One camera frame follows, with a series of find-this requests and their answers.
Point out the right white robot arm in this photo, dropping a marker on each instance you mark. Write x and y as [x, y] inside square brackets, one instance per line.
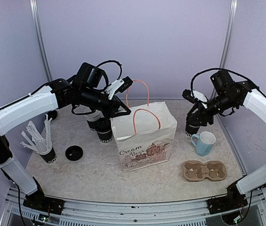
[233, 90]

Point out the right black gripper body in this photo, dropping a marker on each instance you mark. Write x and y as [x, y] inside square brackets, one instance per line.
[224, 103]

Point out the black paper coffee cup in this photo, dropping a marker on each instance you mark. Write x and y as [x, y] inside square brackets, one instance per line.
[105, 137]
[191, 129]

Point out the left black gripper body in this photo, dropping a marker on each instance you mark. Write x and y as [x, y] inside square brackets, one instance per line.
[88, 97]

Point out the aluminium post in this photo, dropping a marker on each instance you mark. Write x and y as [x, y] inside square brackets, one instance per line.
[229, 33]
[38, 31]

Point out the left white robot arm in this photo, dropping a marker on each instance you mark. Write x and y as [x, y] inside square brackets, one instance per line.
[50, 96]

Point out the white paper takeout bag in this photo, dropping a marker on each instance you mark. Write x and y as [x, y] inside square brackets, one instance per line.
[145, 136]

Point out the stack of black paper cups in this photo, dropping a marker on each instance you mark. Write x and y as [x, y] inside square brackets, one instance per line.
[92, 118]

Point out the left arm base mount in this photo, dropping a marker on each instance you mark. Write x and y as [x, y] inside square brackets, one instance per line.
[38, 201]

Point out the right rear aluminium post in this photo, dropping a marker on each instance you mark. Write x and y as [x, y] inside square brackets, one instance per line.
[229, 33]

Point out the cup holding wrapped straws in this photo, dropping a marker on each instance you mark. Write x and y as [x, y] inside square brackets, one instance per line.
[43, 146]

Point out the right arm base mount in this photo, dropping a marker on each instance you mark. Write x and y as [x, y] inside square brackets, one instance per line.
[232, 200]

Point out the stack of black cup lids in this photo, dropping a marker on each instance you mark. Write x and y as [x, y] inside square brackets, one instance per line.
[74, 153]

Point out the left rear aluminium post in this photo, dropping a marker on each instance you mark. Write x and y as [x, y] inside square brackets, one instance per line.
[38, 31]

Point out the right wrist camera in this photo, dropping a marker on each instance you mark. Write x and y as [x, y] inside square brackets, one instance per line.
[194, 96]

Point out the brown cardboard cup carrier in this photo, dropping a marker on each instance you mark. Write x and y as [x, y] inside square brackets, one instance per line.
[197, 171]

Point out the light blue ceramic mug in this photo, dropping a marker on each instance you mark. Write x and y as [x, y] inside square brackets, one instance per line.
[203, 142]

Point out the aluminium front frame rail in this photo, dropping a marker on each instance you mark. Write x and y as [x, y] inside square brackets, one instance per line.
[87, 213]

